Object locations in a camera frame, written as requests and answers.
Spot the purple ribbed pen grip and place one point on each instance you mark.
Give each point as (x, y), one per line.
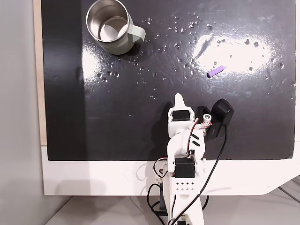
(216, 71)

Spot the black table mat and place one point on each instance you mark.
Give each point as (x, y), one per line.
(140, 112)

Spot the pale green steel mug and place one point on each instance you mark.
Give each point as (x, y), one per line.
(117, 44)

